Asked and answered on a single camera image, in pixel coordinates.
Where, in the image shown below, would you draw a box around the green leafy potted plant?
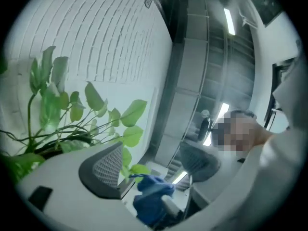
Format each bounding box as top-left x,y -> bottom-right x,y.
0,46 -> 152,186

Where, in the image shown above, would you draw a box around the long ceiling light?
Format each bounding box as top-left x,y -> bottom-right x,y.
216,102 -> 231,120
223,7 -> 236,36
203,131 -> 214,147
171,170 -> 189,185

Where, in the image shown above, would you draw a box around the person's white shirt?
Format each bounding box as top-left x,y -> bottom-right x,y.
192,54 -> 308,231

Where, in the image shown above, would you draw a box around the blue cloth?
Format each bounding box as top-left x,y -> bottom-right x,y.
132,174 -> 177,227

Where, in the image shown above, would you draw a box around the black oval object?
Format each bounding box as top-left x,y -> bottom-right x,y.
197,118 -> 214,141

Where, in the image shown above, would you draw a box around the black door frame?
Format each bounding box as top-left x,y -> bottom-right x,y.
264,58 -> 297,132

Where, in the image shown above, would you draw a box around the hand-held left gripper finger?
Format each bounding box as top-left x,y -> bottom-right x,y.
161,195 -> 191,227

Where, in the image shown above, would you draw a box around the person's head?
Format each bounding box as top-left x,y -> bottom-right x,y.
213,109 -> 274,159

